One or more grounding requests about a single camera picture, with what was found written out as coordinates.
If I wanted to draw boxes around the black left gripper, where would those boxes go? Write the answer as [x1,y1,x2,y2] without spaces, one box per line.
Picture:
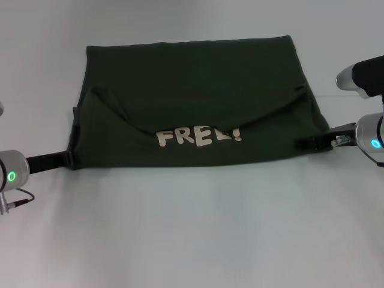
[25,151,76,175]

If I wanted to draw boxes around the right arm connector cable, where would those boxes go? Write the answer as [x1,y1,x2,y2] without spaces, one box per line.
[363,149,384,169]

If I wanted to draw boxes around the dark green shirt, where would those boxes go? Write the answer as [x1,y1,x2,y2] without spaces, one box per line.
[66,35,331,170]

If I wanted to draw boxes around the left arm connector cable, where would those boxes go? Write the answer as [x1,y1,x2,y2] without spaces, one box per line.
[0,188,35,215]

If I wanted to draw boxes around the arm connector cable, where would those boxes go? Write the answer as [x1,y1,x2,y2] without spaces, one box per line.
[0,188,35,215]
[363,149,384,169]

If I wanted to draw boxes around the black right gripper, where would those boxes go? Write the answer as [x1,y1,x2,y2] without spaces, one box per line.
[295,122,358,152]

